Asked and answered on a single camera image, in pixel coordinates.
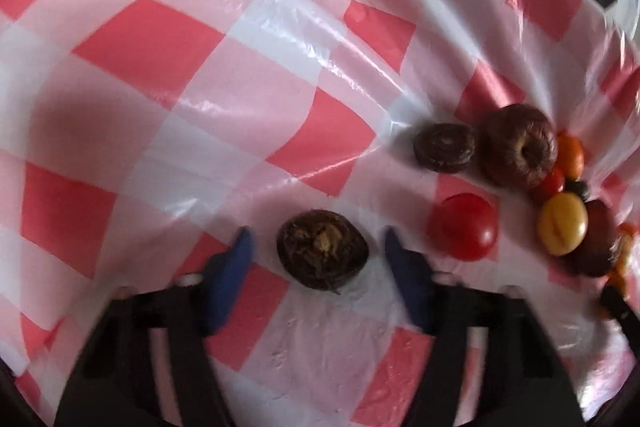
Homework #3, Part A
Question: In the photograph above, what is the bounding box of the striped yellow pepino melon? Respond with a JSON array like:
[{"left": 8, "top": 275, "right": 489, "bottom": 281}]
[{"left": 538, "top": 192, "right": 589, "bottom": 257}]

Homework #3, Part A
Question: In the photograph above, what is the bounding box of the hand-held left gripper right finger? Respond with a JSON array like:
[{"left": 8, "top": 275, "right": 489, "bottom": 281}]
[{"left": 382, "top": 227, "right": 586, "bottom": 427}]

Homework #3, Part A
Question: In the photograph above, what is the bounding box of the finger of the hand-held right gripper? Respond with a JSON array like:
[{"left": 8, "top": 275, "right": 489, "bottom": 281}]
[{"left": 600, "top": 286, "right": 640, "bottom": 333}]

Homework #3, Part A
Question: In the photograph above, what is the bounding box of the red white checkered tablecloth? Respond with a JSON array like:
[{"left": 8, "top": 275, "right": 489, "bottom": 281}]
[{"left": 0, "top": 0, "right": 640, "bottom": 427}]

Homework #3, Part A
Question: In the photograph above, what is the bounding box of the orange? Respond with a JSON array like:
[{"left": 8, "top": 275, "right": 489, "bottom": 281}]
[
  {"left": 556, "top": 133, "right": 586, "bottom": 182},
  {"left": 611, "top": 223, "right": 640, "bottom": 278}
]

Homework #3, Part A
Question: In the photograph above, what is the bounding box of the red tomato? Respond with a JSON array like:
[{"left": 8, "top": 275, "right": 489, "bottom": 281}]
[
  {"left": 426, "top": 193, "right": 499, "bottom": 262},
  {"left": 537, "top": 167, "right": 567, "bottom": 198}
]

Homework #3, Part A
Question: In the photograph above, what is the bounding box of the dark water chestnut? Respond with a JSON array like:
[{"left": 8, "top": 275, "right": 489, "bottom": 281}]
[
  {"left": 413, "top": 123, "right": 477, "bottom": 174},
  {"left": 276, "top": 209, "right": 371, "bottom": 294}
]

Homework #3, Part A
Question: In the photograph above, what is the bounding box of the wrinkled dark brown fruit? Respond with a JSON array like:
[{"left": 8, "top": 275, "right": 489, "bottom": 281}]
[{"left": 479, "top": 104, "right": 559, "bottom": 190}]

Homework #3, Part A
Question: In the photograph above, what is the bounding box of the dark red apple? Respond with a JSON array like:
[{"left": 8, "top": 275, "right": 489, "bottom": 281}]
[{"left": 570, "top": 199, "right": 620, "bottom": 278}]

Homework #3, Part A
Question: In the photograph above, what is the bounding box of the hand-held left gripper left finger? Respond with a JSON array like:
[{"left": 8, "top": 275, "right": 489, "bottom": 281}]
[{"left": 54, "top": 227, "right": 258, "bottom": 427}]

